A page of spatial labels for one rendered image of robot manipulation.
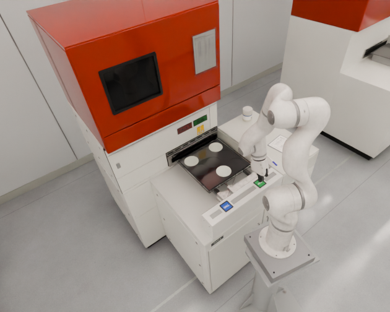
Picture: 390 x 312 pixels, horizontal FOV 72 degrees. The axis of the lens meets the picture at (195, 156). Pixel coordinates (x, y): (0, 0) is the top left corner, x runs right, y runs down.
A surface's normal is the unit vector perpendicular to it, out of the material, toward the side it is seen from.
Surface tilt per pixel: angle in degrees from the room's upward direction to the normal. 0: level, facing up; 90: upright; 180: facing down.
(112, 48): 90
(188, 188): 0
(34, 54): 90
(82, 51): 90
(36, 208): 0
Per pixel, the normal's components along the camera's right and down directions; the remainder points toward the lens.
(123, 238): -0.07, -0.72
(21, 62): 0.59, 0.53
